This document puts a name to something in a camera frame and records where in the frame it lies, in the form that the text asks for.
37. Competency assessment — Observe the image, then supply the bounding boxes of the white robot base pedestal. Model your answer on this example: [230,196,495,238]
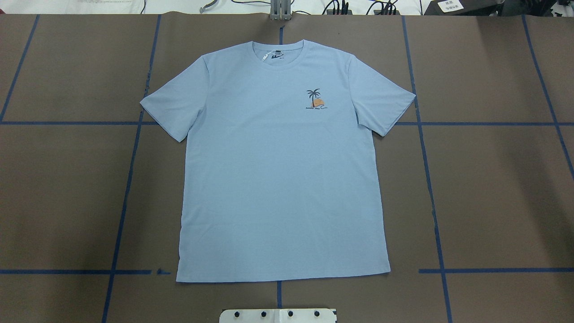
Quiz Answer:
[219,308,338,323]

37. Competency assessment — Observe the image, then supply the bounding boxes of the grey aluminium frame post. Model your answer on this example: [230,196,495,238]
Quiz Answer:
[269,0,292,21]

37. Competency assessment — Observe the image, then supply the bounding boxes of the light blue t-shirt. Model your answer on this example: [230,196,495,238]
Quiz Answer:
[141,39,416,284]

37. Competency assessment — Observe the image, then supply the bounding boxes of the black box with label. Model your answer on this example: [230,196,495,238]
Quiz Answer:
[423,0,504,16]

